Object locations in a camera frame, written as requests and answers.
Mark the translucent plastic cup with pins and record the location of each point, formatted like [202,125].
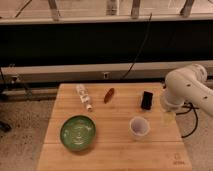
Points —
[139,127]

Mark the brown sausage-shaped object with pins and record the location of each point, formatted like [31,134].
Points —
[109,95]

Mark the green ceramic bowl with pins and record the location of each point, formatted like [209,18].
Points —
[78,133]

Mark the clear plastic bottle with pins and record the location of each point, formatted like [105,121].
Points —
[84,96]

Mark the black rectangular box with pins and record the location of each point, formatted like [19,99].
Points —
[146,100]

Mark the wooden table board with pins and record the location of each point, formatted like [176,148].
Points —
[114,149]

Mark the grey metal rail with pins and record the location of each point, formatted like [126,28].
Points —
[93,72]

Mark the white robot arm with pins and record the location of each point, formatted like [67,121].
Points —
[187,84]

